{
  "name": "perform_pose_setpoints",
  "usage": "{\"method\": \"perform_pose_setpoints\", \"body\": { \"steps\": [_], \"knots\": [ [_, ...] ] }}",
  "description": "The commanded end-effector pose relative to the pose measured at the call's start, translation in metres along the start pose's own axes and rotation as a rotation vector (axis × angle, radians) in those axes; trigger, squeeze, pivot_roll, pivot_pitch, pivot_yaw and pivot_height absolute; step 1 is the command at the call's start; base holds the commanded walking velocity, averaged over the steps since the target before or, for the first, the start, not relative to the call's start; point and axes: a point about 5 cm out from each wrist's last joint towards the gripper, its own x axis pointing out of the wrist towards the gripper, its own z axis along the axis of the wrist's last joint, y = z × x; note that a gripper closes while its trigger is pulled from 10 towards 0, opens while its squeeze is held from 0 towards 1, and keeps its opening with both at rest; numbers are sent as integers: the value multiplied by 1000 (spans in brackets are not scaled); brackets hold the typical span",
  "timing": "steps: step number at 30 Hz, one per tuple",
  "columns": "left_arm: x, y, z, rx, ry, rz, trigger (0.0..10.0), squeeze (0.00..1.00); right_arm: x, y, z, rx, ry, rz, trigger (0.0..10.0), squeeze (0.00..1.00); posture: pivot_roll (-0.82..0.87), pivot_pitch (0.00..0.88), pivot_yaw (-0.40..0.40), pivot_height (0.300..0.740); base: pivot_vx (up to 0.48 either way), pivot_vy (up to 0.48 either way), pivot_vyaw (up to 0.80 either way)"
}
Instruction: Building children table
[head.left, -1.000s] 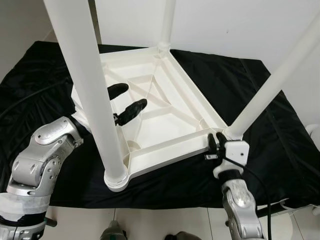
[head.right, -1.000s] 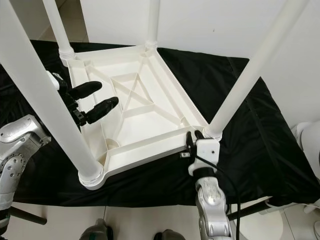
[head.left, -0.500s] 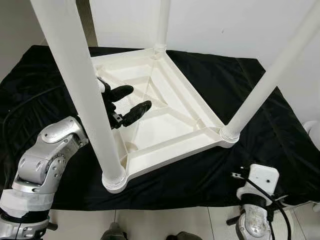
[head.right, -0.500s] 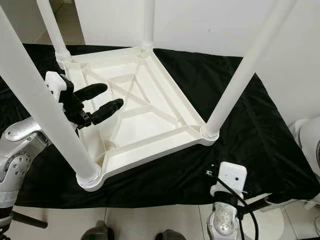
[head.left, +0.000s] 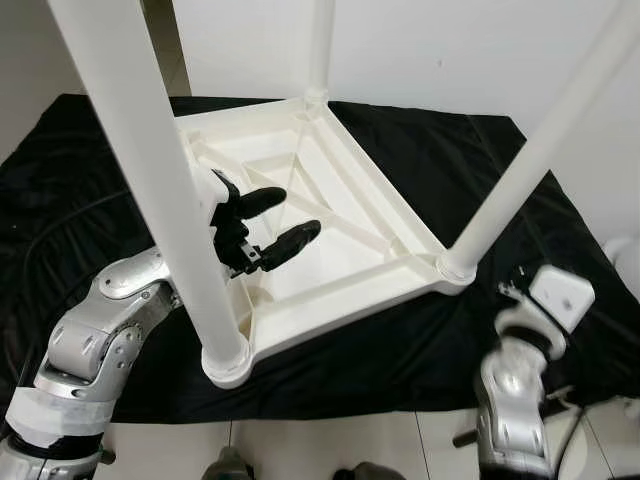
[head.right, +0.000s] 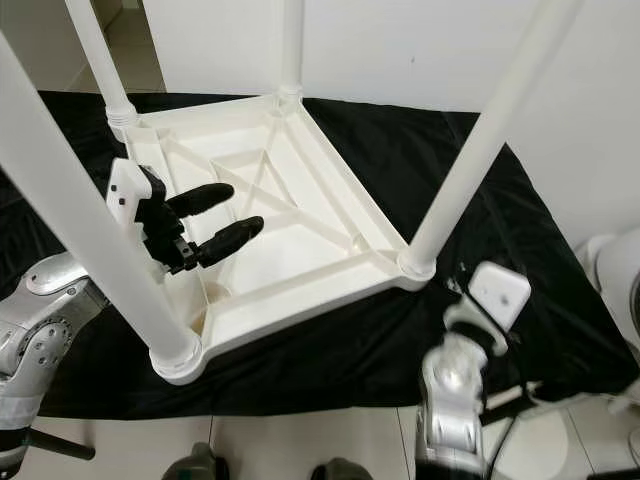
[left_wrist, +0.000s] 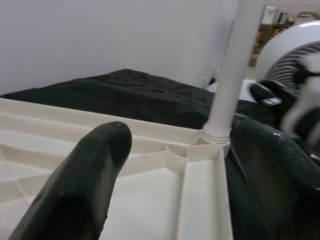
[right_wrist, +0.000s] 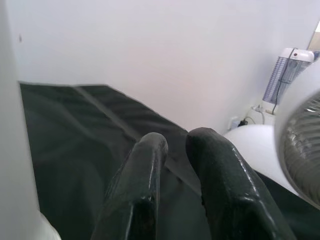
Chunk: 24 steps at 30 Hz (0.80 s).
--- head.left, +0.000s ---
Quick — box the white plastic table top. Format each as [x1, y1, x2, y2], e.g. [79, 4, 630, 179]
[175, 97, 476, 389]

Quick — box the grey robot left foot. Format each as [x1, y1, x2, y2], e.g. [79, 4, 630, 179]
[205, 445, 256, 480]

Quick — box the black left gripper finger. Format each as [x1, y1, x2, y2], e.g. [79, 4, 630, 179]
[250, 220, 323, 273]
[235, 186, 288, 221]

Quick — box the white metal frame tube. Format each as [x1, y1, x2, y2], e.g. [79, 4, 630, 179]
[545, 393, 640, 423]

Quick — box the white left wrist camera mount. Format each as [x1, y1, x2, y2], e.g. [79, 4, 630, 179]
[195, 168, 231, 231]

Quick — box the black table cloth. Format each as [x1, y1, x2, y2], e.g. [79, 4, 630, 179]
[0, 95, 640, 421]

